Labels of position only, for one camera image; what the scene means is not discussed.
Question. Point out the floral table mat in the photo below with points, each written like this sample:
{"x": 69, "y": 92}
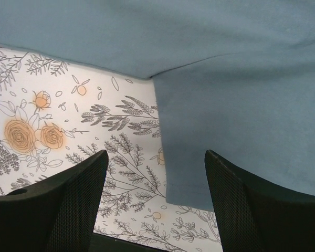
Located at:
{"x": 54, "y": 114}

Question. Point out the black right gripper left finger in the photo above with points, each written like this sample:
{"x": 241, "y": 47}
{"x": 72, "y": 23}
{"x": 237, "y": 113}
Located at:
{"x": 57, "y": 213}

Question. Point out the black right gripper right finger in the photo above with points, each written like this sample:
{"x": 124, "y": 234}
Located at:
{"x": 254, "y": 214}

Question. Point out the blue-grey t shirt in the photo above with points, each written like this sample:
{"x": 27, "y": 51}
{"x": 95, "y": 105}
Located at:
{"x": 235, "y": 77}

